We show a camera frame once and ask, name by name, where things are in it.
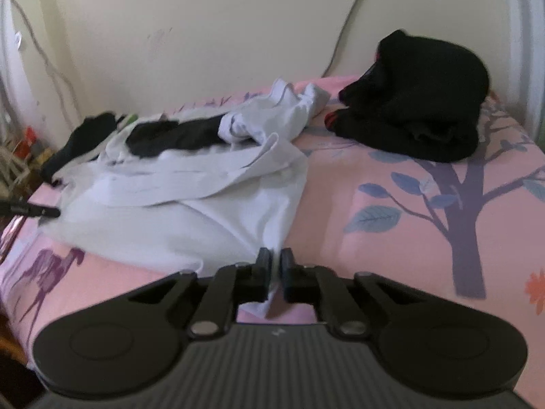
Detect white t-shirt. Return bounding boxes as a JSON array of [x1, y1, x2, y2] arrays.
[[40, 77, 333, 320]]

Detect cluttered side shelf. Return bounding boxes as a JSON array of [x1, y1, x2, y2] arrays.
[[1, 126, 53, 199]]

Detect black striped garment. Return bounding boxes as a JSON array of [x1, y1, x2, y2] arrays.
[[40, 112, 126, 186]]

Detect pink tree-print bedsheet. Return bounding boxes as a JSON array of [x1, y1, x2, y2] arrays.
[[1, 78, 544, 408]]

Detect left wall cables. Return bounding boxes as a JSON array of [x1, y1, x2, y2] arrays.
[[7, 0, 82, 125]]

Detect grey wall cable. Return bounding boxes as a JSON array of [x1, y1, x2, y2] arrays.
[[321, 0, 376, 79]]

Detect white window frame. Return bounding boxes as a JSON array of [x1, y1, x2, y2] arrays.
[[506, 0, 544, 147]]

